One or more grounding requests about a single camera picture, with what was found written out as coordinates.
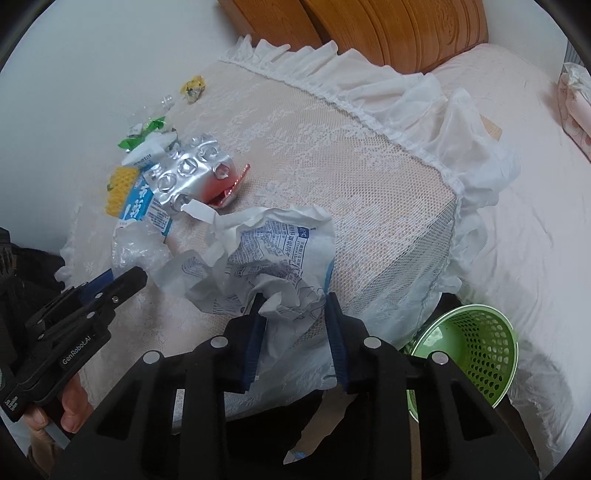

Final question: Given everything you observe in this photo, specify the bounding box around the pink bed sheet mattress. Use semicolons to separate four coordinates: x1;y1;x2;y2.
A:
436;44;590;473

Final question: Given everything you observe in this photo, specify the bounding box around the white printed plastic bag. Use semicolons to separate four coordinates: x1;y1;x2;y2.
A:
153;206;335;330

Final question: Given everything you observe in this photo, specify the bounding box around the red foil wrapper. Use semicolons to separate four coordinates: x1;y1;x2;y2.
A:
205;163;250;210

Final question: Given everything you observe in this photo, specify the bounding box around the green plastic mesh waste basket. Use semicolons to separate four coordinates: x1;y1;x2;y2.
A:
404;304;519;407

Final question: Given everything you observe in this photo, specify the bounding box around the green snack wrapper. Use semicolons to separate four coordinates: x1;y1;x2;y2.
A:
118;116;175;152

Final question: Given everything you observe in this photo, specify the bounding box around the yellow foam fruit net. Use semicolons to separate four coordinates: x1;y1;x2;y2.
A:
105;166;139;218

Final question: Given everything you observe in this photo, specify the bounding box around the orange wooden headboard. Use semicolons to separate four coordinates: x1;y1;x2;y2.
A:
219;0;489;74

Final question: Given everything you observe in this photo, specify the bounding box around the silver foil blister pack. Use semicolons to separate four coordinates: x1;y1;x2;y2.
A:
142;134;239;217

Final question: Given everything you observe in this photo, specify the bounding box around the blue white snack wrapper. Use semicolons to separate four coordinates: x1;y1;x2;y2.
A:
117;175;172;238

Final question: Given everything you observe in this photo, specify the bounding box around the small yellow crumpled wrapper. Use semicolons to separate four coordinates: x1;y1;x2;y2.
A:
179;75;206;104

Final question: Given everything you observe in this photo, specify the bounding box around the person's left hand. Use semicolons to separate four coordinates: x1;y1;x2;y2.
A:
24;374;94;434

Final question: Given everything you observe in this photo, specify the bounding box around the clear crushed plastic bottle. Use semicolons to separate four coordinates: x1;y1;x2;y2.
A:
128;95;175;137

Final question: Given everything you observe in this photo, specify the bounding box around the pink folded blanket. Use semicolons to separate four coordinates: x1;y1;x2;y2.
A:
558;62;591;160

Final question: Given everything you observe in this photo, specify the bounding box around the white lace ruffled table cover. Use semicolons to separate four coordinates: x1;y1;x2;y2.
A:
58;39;519;415

